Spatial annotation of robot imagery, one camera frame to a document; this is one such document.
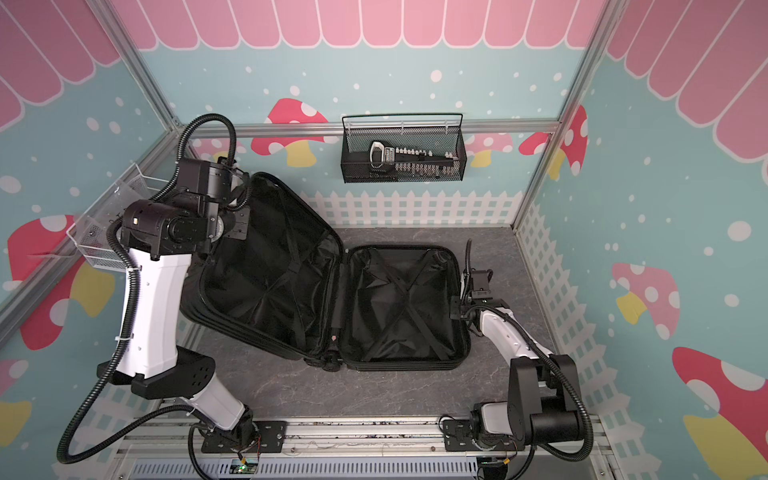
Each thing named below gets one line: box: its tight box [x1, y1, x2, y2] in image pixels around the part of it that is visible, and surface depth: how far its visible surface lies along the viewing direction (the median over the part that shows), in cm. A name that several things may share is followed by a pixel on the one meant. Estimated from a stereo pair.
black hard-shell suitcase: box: [180, 172, 471, 372], surface depth 88 cm
